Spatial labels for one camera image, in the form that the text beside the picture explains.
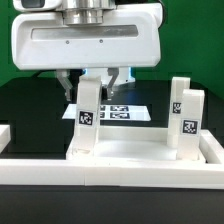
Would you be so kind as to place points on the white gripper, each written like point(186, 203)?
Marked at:
point(79, 35)

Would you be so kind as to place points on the white left fence piece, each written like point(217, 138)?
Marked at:
point(5, 136)

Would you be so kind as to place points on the white desk top tray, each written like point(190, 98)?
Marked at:
point(131, 144)

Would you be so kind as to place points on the fiducial marker sheet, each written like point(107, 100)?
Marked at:
point(124, 112)

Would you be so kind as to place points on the white front fence wall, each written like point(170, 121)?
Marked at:
point(152, 174)

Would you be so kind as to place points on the white right fence piece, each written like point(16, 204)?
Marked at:
point(211, 148)

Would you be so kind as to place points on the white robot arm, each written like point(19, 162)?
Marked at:
point(63, 35)

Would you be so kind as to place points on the white fence piece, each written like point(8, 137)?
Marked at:
point(5, 136)
point(211, 148)

